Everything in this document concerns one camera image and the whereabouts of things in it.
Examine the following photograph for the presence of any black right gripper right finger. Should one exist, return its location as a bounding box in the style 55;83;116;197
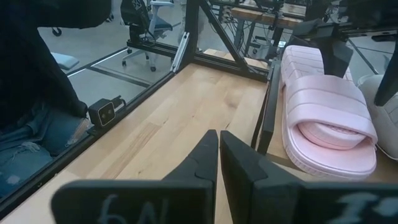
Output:
220;130;398;224

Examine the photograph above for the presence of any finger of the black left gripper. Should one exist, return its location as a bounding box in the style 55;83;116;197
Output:
374;39;398;107
313;37;354;79

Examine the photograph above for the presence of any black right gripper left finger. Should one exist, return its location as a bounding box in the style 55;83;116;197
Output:
50;129;220;224

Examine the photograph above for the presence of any grey slipper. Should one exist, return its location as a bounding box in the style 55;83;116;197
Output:
356;73;398;162

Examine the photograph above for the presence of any pink slipper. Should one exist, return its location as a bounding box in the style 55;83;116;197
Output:
280;44;379;182

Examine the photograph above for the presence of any wooden background desk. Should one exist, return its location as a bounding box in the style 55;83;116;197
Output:
231;0;312;60

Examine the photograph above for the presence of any person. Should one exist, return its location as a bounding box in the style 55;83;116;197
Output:
0;0;113;200

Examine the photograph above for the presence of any black and white office chair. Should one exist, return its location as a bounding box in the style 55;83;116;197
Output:
120;0;175;73

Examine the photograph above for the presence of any black table-level camera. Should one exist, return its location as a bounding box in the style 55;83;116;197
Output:
87;95;127;128

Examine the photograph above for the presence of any black aluminium table frame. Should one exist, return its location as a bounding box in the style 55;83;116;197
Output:
0;0;281;219

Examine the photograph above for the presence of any white corner bracket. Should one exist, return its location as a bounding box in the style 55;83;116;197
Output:
170;30;191;73

